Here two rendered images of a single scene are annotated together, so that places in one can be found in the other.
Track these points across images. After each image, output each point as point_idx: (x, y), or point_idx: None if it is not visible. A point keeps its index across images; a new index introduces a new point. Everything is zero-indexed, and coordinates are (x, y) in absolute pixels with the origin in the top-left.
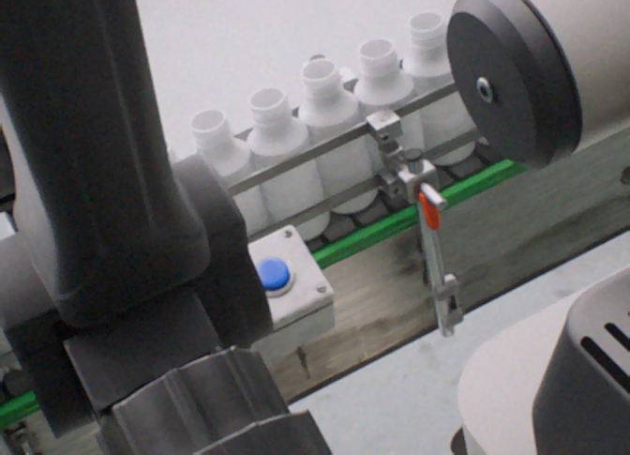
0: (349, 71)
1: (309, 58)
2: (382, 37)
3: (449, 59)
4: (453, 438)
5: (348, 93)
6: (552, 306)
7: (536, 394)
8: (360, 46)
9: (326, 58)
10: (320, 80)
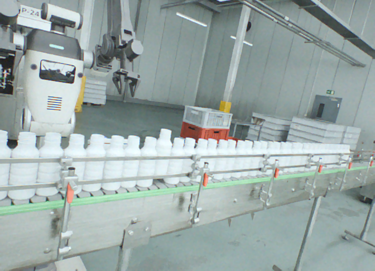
0: (61, 157)
1: (75, 168)
2: (48, 134)
3: (82, 22)
4: (82, 74)
5: (66, 148)
6: (70, 58)
7: (80, 47)
8: (58, 135)
9: (73, 136)
10: (78, 134)
